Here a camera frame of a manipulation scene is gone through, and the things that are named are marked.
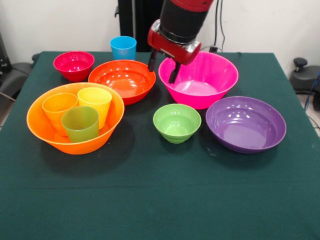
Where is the blue cup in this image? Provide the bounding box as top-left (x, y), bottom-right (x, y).
top-left (110, 35), bottom-right (138, 61)

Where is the orange cup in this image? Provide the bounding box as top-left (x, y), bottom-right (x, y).
top-left (41, 92), bottom-right (79, 137)

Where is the large orange bowl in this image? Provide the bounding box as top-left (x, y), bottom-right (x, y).
top-left (26, 82), bottom-right (125, 156)

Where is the large pink bowl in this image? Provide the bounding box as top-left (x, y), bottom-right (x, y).
top-left (158, 51), bottom-right (240, 110)

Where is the wide purple bowl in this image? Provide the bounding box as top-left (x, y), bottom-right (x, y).
top-left (205, 96), bottom-right (287, 154)

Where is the yellow cup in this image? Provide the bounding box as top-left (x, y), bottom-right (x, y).
top-left (77, 87), bottom-right (113, 130)

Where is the small green bowl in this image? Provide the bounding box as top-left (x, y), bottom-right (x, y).
top-left (152, 103), bottom-right (202, 145)

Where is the black chair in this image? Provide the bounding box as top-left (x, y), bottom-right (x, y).
top-left (0, 32), bottom-right (33, 100)

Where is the wide red bowl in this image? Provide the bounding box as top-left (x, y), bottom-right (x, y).
top-left (87, 59), bottom-right (157, 106)

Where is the small crimson bowl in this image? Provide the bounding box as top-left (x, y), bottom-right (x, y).
top-left (52, 51), bottom-right (95, 83)

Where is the black floor device with knob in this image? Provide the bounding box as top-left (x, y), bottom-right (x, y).
top-left (289, 57), bottom-right (320, 95)

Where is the dark green table cloth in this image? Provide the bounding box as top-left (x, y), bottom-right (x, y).
top-left (0, 51), bottom-right (320, 240)

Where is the green cup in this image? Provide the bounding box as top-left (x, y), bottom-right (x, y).
top-left (61, 105), bottom-right (100, 144)

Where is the black hanging cable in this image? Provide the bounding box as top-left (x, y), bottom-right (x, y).
top-left (199, 0), bottom-right (226, 53)

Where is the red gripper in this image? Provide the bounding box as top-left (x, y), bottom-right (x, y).
top-left (146, 28), bottom-right (202, 85)

